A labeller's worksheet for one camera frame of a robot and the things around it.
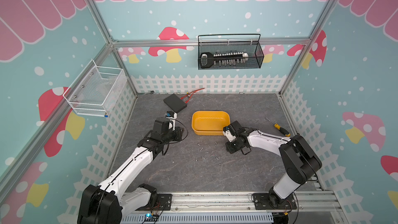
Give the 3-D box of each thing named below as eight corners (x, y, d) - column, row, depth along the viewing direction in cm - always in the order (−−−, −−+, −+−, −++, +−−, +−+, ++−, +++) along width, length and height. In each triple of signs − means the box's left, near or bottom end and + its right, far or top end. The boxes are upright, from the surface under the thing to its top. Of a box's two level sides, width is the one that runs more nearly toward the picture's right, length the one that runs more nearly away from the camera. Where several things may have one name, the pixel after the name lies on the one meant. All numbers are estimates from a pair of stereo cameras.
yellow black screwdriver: (287, 138, 99) (289, 136, 97) (264, 119, 108) (265, 117, 106) (289, 136, 100) (291, 134, 98) (266, 117, 109) (267, 116, 107)
